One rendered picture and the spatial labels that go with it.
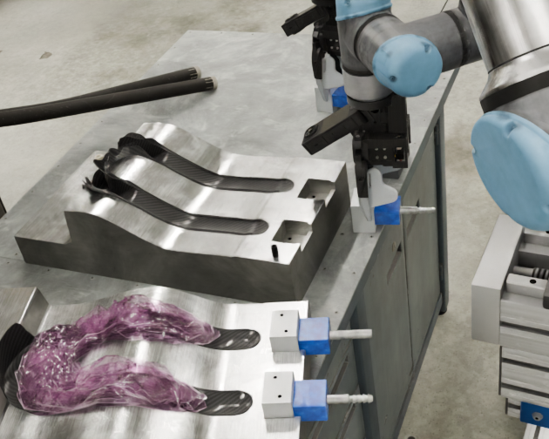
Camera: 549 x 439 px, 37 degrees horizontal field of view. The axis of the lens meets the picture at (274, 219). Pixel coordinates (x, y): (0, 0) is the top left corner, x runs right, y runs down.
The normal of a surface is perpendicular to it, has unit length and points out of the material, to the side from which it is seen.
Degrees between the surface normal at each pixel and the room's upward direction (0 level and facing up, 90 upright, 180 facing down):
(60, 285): 0
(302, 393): 0
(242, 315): 0
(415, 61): 91
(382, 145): 90
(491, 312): 90
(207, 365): 21
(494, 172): 96
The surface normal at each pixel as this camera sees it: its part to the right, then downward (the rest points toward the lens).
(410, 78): 0.32, 0.54
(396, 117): -0.19, 0.62
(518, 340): -0.43, 0.60
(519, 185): -0.88, 0.43
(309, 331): -0.14, -0.79
